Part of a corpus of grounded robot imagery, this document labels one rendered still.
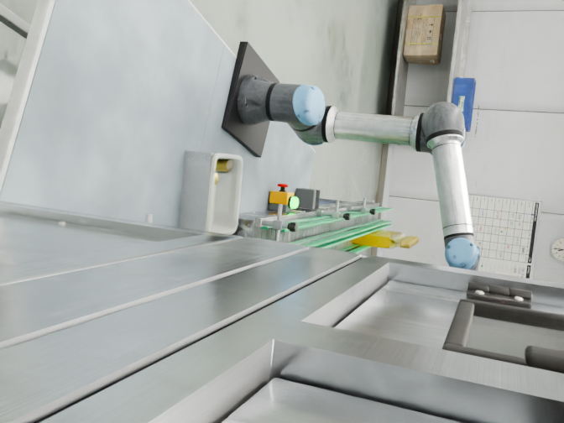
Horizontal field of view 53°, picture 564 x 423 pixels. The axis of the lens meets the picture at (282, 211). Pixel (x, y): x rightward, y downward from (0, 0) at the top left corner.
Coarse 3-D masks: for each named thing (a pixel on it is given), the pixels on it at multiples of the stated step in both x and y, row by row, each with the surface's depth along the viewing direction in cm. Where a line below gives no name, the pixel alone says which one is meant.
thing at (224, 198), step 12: (216, 156) 145; (228, 156) 152; (240, 156) 158; (240, 168) 160; (228, 180) 161; (240, 180) 160; (216, 192) 162; (228, 192) 161; (240, 192) 161; (216, 204) 162; (228, 204) 161; (216, 216) 163; (228, 216) 162; (216, 228) 156; (228, 228) 160
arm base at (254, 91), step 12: (252, 84) 168; (264, 84) 168; (240, 96) 168; (252, 96) 167; (264, 96) 167; (240, 108) 169; (252, 108) 168; (264, 108) 167; (252, 120) 172; (264, 120) 172
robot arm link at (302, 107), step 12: (276, 84) 168; (288, 84) 167; (276, 96) 165; (288, 96) 164; (300, 96) 162; (312, 96) 163; (276, 108) 166; (288, 108) 164; (300, 108) 162; (312, 108) 164; (324, 108) 171; (276, 120) 170; (288, 120) 167; (300, 120) 165; (312, 120) 165
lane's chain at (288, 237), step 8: (368, 216) 306; (376, 216) 325; (328, 224) 235; (336, 224) 246; (344, 224) 260; (352, 224) 275; (264, 232) 171; (272, 232) 177; (280, 232) 184; (288, 232) 191; (296, 232) 199; (304, 232) 206; (312, 232) 216; (320, 232) 225; (272, 240) 178; (280, 240) 185; (288, 240) 192; (296, 240) 200
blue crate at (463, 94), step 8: (456, 80) 647; (464, 80) 644; (472, 80) 641; (456, 88) 649; (464, 88) 645; (472, 88) 642; (456, 96) 649; (464, 96) 645; (472, 96) 643; (456, 104) 650; (464, 104) 647; (472, 104) 679; (464, 112) 647; (472, 112) 680; (464, 120) 648
